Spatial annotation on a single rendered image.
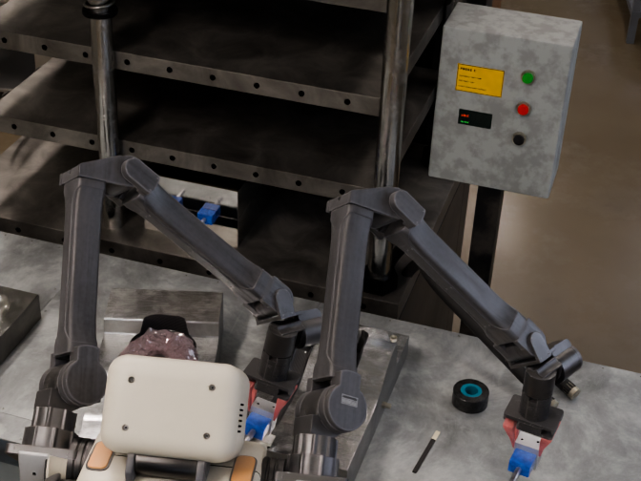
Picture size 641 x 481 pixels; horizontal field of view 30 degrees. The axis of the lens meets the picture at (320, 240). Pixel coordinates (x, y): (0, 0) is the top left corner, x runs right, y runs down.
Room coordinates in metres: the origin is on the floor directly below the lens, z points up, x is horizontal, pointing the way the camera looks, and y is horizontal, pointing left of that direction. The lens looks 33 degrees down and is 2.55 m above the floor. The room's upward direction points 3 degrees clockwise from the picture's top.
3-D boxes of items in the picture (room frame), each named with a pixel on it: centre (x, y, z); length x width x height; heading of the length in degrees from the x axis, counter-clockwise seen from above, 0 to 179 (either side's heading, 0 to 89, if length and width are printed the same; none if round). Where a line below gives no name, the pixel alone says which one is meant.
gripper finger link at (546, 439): (1.74, -0.43, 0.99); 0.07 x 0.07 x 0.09; 65
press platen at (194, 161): (3.05, 0.29, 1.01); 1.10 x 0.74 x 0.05; 74
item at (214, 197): (2.91, 0.28, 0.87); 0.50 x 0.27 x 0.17; 164
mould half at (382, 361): (1.99, -0.02, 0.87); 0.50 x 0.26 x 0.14; 164
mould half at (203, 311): (2.01, 0.35, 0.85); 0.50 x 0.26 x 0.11; 1
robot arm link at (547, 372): (1.75, -0.43, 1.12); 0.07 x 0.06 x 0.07; 136
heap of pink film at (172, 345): (2.01, 0.34, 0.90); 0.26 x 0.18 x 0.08; 1
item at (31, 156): (3.00, 0.30, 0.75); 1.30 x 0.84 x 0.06; 74
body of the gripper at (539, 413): (1.74, -0.42, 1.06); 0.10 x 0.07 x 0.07; 65
